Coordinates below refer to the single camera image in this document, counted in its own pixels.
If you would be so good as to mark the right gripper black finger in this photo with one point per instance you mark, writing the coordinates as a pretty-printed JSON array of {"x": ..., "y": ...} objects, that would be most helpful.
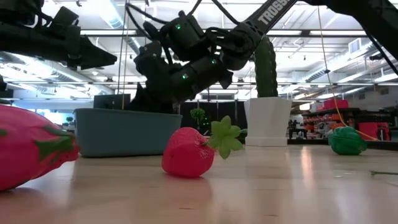
[{"x": 149, "y": 104}]

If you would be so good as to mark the small green plant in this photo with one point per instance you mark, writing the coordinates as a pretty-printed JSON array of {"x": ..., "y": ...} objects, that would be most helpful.
[{"x": 197, "y": 113}]

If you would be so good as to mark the blue-grey tupperware container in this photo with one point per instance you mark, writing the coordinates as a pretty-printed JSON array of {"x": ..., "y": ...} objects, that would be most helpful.
[{"x": 124, "y": 133}]

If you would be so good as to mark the black rectangular box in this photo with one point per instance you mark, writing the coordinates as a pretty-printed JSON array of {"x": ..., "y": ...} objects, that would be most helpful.
[{"x": 109, "y": 101}]

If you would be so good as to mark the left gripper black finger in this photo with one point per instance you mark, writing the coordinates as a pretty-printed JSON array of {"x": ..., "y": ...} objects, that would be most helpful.
[{"x": 93, "y": 54}]

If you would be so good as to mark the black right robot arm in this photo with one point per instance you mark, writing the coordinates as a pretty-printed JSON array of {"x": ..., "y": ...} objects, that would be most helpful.
[{"x": 273, "y": 12}]

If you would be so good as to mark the red cabinet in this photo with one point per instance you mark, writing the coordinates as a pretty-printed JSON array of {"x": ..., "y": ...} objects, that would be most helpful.
[{"x": 373, "y": 129}]

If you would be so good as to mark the black partition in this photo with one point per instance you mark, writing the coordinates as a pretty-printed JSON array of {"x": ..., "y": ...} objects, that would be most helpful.
[{"x": 231, "y": 109}]

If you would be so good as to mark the red strawberry with green leaves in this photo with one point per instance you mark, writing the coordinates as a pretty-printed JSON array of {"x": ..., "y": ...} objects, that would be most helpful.
[{"x": 186, "y": 152}]

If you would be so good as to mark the black shelf with orange bins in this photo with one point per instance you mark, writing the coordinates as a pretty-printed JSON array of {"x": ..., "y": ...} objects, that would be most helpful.
[{"x": 320, "y": 126}]

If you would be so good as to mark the large red strawberry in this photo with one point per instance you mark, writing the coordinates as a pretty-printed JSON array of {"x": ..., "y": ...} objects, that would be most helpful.
[{"x": 21, "y": 146}]

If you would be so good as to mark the green cactus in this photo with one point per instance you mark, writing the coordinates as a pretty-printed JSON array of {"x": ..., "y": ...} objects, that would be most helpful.
[{"x": 265, "y": 68}]

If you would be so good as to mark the white hexagonal plant pot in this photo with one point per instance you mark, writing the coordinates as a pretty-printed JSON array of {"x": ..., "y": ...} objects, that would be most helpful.
[{"x": 267, "y": 121}]

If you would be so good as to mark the green bell pepper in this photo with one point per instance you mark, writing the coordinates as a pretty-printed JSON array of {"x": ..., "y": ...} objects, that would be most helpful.
[{"x": 346, "y": 141}]

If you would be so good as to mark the red box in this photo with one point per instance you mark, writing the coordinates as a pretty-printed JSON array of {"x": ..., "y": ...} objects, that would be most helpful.
[{"x": 335, "y": 104}]

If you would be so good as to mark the silver ventilation duct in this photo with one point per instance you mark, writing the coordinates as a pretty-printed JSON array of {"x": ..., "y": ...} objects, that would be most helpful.
[{"x": 115, "y": 21}]

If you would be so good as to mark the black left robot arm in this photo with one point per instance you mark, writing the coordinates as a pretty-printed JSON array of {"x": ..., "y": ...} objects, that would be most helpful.
[{"x": 12, "y": 21}]

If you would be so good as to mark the black metal table frame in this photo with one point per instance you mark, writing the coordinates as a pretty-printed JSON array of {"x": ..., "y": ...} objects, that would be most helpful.
[{"x": 311, "y": 142}]

